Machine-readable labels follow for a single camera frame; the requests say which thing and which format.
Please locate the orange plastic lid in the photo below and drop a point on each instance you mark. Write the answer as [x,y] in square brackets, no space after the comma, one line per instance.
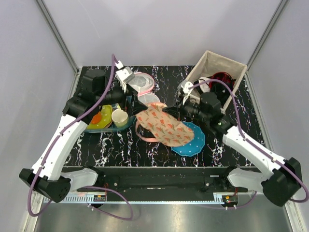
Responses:
[96,118]

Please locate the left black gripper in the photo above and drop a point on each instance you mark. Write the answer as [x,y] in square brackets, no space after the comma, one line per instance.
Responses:
[137,106]

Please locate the white round mesh bra bag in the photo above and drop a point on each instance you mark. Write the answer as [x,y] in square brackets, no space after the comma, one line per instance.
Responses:
[144,84]

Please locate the cream cup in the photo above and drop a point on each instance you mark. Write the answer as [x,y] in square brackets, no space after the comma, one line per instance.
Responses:
[119,118]

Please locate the left aluminium frame post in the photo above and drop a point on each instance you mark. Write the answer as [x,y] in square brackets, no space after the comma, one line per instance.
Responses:
[56,33]

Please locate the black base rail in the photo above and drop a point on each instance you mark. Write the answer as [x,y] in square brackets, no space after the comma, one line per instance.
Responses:
[163,185]

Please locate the red and black bra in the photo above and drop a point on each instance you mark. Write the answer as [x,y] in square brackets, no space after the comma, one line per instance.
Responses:
[219,89]

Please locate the teal plastic bin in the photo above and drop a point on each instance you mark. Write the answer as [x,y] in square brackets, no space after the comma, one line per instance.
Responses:
[112,128]

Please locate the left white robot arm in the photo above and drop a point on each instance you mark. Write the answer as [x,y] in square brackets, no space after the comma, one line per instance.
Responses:
[46,176]

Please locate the blue polka dot plate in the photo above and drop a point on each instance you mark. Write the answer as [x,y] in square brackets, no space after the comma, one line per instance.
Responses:
[193,147]

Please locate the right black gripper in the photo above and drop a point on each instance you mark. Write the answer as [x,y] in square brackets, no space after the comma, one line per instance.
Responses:
[173,110]

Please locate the yellow polka dot plate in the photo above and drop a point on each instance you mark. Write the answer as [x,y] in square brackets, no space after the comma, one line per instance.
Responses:
[101,120]

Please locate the aluminium frame post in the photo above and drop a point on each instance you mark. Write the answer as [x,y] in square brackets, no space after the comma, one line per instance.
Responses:
[56,33]
[269,28]

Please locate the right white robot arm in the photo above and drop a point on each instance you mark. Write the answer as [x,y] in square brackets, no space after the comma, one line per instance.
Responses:
[278,178]

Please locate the right aluminium frame post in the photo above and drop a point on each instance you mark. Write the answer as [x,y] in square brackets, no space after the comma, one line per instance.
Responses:
[269,28]

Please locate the floral mesh laundry bag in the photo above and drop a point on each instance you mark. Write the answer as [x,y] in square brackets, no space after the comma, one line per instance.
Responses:
[165,128]

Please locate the wicker basket with liner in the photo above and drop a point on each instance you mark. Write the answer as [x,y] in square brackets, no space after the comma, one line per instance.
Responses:
[211,63]

